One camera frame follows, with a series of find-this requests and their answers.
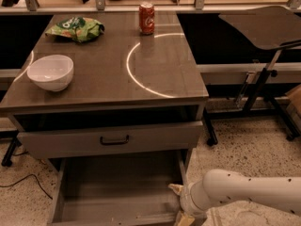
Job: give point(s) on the grey drawer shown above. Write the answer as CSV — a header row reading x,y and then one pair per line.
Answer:
x,y
118,190
112,140

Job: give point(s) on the grey drawer cabinet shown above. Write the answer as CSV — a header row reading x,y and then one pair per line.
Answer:
x,y
121,79

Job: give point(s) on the green chip bag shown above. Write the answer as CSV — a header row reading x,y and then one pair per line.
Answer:
x,y
79,29

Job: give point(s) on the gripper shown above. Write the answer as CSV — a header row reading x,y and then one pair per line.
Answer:
x,y
185,199

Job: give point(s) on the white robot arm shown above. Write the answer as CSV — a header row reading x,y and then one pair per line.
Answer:
x,y
219,187

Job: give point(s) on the black left table leg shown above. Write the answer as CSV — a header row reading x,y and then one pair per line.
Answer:
x,y
6,161

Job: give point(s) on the cardboard box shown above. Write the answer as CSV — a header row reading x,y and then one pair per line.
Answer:
x,y
294,107

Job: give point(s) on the grey top drawer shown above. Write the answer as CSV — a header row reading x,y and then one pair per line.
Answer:
x,y
112,140

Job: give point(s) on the black side table on stand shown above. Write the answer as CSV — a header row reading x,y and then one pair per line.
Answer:
x,y
273,29

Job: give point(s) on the white bowl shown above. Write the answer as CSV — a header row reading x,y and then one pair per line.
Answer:
x,y
52,73

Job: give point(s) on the red soda can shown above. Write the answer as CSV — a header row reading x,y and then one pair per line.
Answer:
x,y
146,18

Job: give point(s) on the black table leg with caster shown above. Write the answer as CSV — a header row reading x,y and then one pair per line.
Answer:
x,y
212,140

